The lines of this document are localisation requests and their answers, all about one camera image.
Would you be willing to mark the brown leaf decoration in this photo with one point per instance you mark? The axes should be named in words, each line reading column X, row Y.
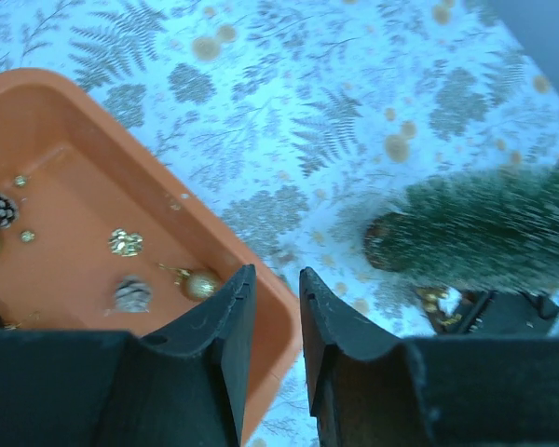
column 440, row 305

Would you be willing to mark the gold leaf sequin ornament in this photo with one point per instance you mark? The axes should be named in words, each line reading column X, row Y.
column 125, row 244

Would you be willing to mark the orange plastic bin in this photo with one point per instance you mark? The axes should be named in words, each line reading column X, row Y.
column 77, row 175

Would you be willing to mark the small green christmas tree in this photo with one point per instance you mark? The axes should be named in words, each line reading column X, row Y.
column 485, row 230

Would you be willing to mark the floral patterned table mat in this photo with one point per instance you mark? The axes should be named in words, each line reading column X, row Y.
column 297, row 122

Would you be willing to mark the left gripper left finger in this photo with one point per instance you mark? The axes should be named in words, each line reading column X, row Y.
column 182, row 385

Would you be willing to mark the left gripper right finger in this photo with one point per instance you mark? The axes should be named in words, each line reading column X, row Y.
column 367, row 387

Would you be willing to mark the gold glitter ball ornament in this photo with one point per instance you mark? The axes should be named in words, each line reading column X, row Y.
column 196, row 285

